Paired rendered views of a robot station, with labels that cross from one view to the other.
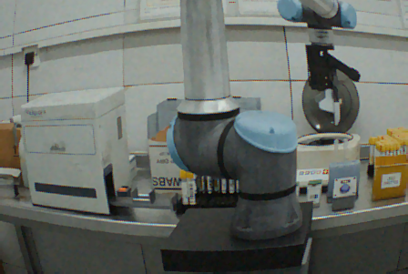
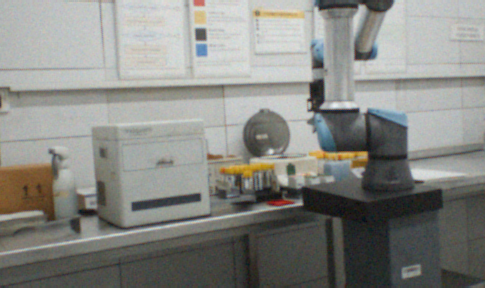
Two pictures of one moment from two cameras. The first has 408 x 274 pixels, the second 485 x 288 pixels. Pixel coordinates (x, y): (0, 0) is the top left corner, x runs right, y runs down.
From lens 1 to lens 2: 1.39 m
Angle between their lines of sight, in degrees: 40
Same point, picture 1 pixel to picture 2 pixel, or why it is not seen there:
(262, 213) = (402, 168)
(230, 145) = (376, 125)
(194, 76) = (344, 84)
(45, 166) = (148, 181)
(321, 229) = not seen: hidden behind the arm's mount
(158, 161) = not seen: hidden behind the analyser
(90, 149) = (198, 159)
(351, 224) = not seen: hidden behind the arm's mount
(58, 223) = (166, 237)
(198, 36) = (348, 57)
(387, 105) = (298, 136)
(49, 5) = (13, 45)
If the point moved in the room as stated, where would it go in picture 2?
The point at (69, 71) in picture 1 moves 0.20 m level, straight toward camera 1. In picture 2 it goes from (52, 119) to (83, 117)
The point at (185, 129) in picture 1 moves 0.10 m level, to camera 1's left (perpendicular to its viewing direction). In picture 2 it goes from (340, 119) to (316, 121)
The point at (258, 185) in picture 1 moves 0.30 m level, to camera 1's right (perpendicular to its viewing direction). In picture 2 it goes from (398, 148) to (452, 140)
